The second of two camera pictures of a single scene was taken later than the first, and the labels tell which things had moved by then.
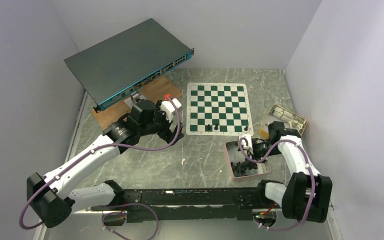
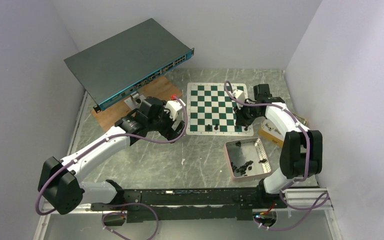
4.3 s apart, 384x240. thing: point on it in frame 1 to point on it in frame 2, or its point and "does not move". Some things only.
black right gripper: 254,155 to 240,119
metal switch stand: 134,97 does not move
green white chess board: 218,109 does not move
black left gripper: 167,134 does not move
